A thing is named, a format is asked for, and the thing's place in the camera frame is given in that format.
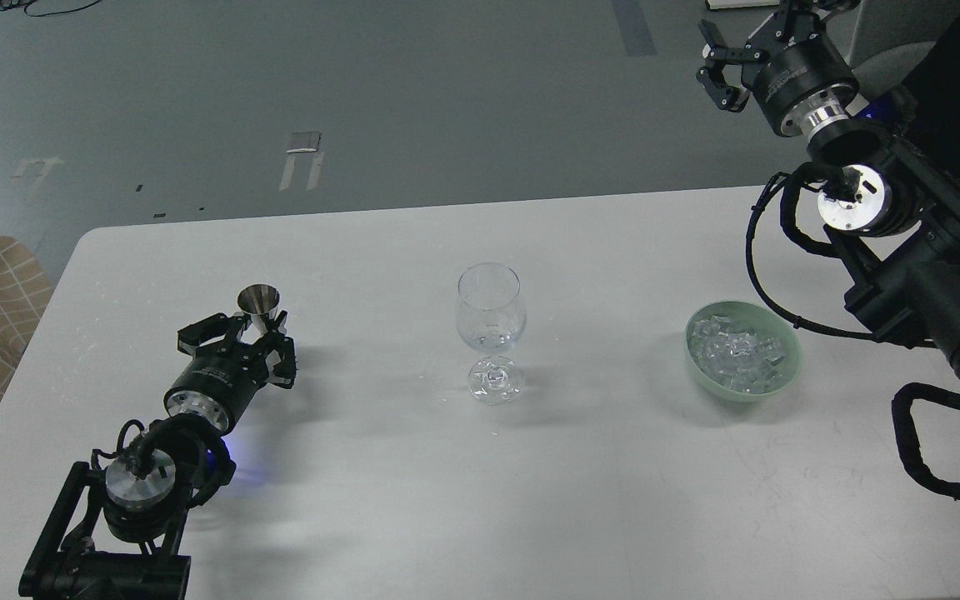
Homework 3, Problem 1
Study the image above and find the pile of ice cubes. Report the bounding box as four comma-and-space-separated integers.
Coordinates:
688, 314, 788, 395

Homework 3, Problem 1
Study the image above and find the white office chair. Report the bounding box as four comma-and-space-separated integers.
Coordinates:
848, 1, 960, 94

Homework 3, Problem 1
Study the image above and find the clear wine glass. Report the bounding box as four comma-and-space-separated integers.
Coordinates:
456, 262, 527, 406

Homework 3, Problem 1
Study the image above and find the green bowl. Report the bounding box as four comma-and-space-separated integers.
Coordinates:
682, 301, 803, 405

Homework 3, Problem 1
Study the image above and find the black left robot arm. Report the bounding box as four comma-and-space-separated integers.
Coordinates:
18, 308, 298, 599

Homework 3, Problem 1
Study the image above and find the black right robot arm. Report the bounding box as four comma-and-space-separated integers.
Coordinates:
696, 1, 960, 500

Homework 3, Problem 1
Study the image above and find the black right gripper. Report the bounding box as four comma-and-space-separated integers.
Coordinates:
696, 1, 860, 138

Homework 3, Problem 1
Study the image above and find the black floor cable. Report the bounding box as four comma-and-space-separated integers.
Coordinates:
0, 0, 103, 34

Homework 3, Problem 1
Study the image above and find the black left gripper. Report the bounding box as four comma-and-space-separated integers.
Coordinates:
163, 312, 298, 434

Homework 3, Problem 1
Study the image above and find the steel double jigger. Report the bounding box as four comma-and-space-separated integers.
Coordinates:
237, 283, 288, 346

